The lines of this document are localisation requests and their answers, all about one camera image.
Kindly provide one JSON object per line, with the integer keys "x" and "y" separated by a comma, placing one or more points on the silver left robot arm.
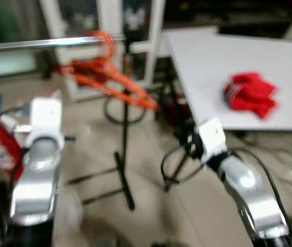
{"x": 35, "y": 190}

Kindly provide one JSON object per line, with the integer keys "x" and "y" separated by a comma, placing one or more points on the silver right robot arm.
{"x": 254, "y": 200}

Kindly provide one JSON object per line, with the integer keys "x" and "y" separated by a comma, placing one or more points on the white table with black legs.
{"x": 212, "y": 62}

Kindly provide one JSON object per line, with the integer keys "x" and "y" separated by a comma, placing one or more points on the orange plastic hangers bunch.
{"x": 109, "y": 82}

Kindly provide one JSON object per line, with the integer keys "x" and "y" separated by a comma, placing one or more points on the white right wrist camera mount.
{"x": 212, "y": 139}

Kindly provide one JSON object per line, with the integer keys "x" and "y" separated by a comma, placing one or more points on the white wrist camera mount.
{"x": 212, "y": 139}
{"x": 45, "y": 121}

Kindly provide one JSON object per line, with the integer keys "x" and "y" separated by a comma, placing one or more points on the black clothes rack chrome rail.
{"x": 126, "y": 134}

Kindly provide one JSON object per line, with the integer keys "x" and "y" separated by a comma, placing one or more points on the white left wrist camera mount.
{"x": 45, "y": 121}

